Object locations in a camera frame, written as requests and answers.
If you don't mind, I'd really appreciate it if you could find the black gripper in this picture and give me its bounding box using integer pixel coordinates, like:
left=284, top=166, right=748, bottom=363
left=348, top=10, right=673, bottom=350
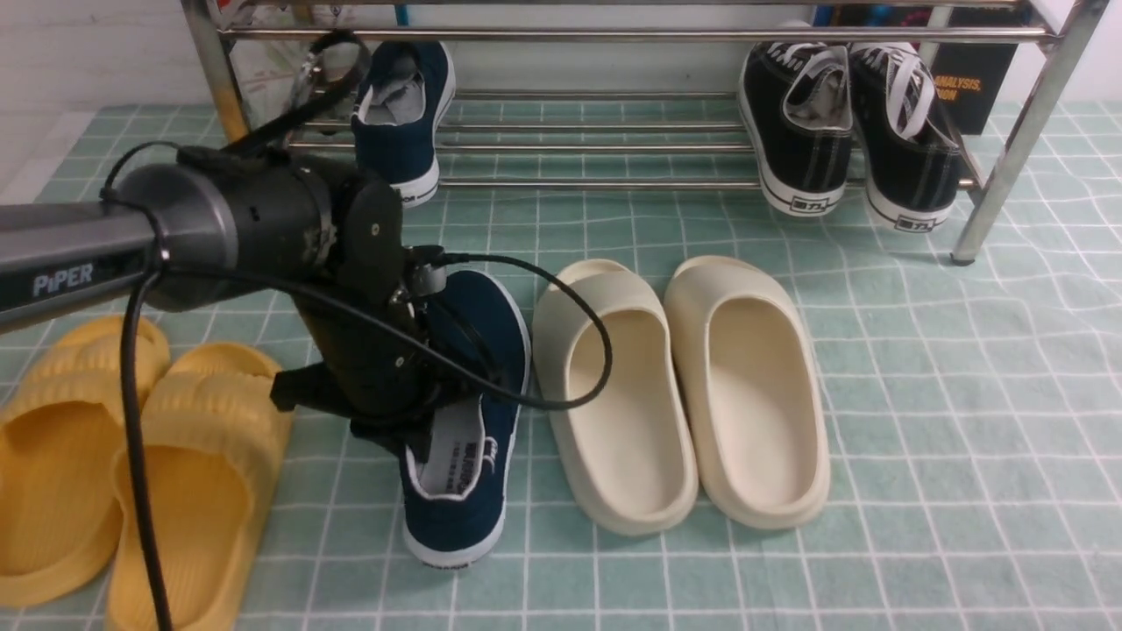
left=270, top=171, right=469, bottom=461

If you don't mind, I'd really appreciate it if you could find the navy canvas shoe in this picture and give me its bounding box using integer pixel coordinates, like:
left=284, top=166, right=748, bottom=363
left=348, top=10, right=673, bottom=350
left=401, top=269, right=530, bottom=570
left=350, top=42, right=457, bottom=208

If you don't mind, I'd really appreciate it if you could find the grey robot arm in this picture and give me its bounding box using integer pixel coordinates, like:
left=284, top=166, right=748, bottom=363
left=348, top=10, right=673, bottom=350
left=1, top=146, right=502, bottom=458

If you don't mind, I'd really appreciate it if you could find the metal shoe rack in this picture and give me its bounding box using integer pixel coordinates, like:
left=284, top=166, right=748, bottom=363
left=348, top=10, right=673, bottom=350
left=180, top=1, right=1110, bottom=266

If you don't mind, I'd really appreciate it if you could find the right yellow slipper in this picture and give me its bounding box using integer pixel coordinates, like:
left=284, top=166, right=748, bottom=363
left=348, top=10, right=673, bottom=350
left=141, top=342, right=293, bottom=630

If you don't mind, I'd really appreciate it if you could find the yellow slipper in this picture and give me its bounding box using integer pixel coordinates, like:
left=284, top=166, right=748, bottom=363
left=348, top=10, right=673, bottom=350
left=1, top=316, right=125, bottom=609
left=141, top=342, right=293, bottom=630

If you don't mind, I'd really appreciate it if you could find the left cream slipper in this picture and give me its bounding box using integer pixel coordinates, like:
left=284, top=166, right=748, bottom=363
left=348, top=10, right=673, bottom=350
left=550, top=259, right=699, bottom=536

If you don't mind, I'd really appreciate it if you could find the cream slipper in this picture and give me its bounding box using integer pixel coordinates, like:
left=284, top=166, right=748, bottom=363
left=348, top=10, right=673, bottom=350
left=550, top=259, right=699, bottom=536
left=663, top=255, right=831, bottom=530

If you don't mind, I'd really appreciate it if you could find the left yellow slipper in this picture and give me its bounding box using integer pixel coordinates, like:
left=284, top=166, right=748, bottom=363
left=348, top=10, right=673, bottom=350
left=1, top=316, right=125, bottom=609

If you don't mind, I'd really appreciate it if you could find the white printed carton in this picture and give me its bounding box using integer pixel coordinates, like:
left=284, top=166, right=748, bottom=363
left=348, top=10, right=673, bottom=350
left=230, top=4, right=353, bottom=128

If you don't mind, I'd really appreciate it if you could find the right cream slipper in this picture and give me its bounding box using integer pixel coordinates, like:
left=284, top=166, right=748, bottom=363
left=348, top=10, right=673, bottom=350
left=663, top=255, right=831, bottom=530

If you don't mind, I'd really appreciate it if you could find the left black sneaker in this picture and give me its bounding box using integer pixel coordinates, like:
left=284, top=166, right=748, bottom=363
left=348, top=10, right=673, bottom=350
left=737, top=42, right=854, bottom=218

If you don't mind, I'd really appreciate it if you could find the black sneaker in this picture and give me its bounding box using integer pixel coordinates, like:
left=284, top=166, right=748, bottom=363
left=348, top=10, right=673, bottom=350
left=737, top=42, right=854, bottom=218
left=849, top=42, right=962, bottom=234

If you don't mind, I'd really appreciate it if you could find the right black sneaker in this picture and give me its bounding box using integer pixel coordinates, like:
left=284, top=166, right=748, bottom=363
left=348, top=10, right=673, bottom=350
left=849, top=42, right=962, bottom=234

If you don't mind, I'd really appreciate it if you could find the black box orange text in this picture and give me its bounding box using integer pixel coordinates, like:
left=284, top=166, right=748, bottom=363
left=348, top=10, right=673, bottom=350
left=931, top=7, right=1030, bottom=136

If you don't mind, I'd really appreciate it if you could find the black cable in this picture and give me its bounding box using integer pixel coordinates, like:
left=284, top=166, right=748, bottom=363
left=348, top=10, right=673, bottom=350
left=98, top=31, right=614, bottom=631

